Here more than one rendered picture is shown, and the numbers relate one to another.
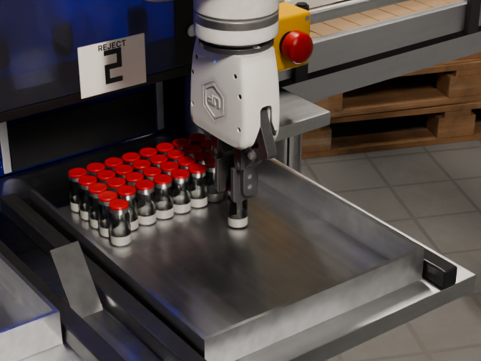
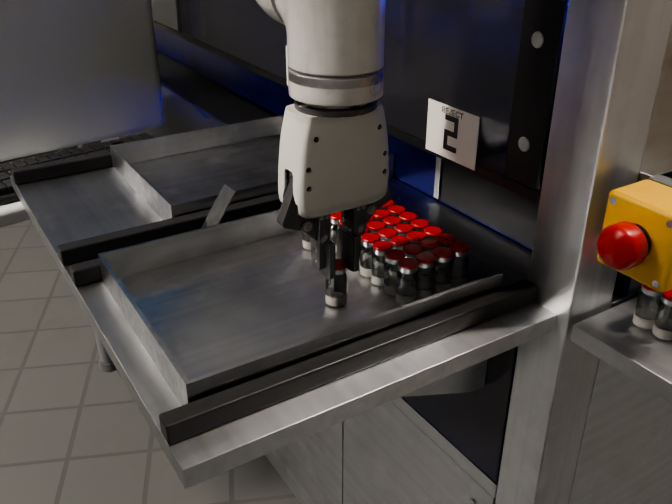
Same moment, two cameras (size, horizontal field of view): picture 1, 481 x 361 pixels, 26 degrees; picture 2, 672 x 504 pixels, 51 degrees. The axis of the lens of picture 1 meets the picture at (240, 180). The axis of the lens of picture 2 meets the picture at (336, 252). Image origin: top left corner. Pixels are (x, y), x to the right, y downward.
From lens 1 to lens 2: 1.21 m
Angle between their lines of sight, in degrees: 81
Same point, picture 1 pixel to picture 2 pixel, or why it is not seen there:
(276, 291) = (201, 317)
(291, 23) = (643, 215)
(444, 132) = not seen: outside the picture
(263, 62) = (291, 121)
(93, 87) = (434, 143)
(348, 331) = (117, 355)
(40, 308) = (195, 208)
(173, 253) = (285, 269)
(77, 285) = (214, 215)
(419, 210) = not seen: outside the picture
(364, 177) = not seen: outside the picture
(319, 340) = (113, 337)
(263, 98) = (287, 159)
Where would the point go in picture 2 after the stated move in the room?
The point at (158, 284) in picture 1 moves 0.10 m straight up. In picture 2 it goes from (237, 262) to (230, 181)
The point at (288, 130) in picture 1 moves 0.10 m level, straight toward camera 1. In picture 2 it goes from (618, 360) to (510, 352)
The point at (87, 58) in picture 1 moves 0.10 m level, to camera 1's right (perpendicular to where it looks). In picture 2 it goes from (433, 112) to (439, 141)
